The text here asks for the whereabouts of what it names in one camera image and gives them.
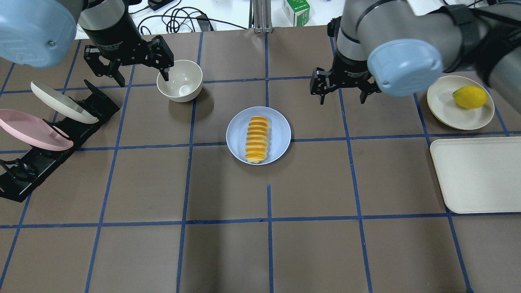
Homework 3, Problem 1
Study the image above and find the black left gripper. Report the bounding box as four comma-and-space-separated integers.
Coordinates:
84, 16, 174, 87

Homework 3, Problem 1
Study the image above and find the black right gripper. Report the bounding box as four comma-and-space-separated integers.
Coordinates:
310, 52, 381, 105

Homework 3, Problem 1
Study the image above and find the light blue plate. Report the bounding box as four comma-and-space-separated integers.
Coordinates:
226, 106, 291, 165

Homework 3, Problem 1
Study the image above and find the striped yellow bread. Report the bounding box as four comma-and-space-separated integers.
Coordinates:
245, 116, 270, 164

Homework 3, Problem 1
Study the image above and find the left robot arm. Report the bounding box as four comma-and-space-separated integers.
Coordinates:
0, 0, 174, 86

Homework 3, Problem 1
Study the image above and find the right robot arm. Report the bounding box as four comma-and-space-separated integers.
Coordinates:
310, 0, 521, 111

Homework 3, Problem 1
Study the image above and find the cream plate in rack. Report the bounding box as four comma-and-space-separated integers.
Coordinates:
31, 81, 99, 124

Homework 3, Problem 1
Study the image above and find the cream plate with lemon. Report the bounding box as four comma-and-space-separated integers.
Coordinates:
427, 75, 495, 130

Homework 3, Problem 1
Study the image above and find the pink plate in rack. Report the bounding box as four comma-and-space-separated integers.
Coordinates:
0, 109, 74, 151

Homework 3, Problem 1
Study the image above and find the black plate rack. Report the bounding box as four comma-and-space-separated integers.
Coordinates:
0, 81, 120, 202

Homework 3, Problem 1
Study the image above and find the cream ceramic bowl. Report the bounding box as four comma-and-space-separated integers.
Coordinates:
156, 60, 203, 103

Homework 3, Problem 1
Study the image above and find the black power adapter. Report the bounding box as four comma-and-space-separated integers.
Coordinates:
196, 13, 214, 32

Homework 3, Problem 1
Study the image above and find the green white carton box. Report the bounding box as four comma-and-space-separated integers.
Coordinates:
282, 0, 311, 26

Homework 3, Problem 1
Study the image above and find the yellow lemon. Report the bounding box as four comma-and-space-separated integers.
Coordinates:
452, 86, 488, 109

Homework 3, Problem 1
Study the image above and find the white rectangular tray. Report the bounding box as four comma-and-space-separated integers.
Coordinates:
429, 137, 521, 214

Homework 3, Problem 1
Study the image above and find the aluminium frame post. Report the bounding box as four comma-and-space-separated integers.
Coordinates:
249, 0, 272, 34

